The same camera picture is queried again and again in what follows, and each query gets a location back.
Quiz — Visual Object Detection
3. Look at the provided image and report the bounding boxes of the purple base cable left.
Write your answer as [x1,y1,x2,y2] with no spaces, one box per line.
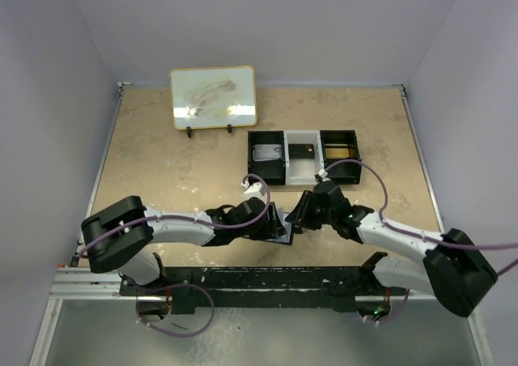
[135,284,214,338]

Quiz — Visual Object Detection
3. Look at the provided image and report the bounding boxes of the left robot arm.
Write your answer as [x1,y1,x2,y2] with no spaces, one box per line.
[78,196,293,295]

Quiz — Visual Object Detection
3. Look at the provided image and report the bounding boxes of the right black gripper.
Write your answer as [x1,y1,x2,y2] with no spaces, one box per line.
[286,189,336,231]

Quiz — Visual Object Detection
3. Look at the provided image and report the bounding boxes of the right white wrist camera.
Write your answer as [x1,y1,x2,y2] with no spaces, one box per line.
[314,169,330,184]

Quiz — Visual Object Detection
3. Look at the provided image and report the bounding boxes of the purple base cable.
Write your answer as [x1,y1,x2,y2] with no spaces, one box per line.
[362,291,408,326]
[135,284,214,338]

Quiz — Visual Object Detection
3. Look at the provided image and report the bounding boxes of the white board with yellow rim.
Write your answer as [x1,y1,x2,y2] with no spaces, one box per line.
[169,66,258,135]

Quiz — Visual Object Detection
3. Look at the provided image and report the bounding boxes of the black leather card holder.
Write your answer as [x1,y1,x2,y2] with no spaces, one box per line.
[257,202,294,245]

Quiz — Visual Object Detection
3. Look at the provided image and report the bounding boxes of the gold cards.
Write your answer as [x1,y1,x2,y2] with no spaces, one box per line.
[324,143,359,160]

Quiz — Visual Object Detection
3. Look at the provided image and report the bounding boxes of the black white card sorting tray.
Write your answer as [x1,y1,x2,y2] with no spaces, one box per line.
[248,130,361,186]

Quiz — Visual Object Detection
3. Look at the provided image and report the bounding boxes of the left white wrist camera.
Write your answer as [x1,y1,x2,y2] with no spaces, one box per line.
[241,175,269,202]

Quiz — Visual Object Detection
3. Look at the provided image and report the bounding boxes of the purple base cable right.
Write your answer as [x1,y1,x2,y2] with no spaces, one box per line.
[362,291,408,326]

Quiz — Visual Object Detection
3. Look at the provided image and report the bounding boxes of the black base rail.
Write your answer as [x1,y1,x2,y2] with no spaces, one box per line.
[120,266,388,315]

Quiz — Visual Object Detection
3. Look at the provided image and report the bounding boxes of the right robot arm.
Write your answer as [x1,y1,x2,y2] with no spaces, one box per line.
[286,181,499,317]

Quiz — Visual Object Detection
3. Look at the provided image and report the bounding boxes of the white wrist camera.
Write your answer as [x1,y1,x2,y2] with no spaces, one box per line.
[314,169,330,184]
[241,175,269,202]

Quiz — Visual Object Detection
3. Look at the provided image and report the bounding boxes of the silver VIP cards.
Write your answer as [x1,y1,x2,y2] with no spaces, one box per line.
[253,144,282,162]

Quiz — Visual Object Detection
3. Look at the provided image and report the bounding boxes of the black VIP cards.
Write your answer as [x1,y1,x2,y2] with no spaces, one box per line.
[288,143,315,160]

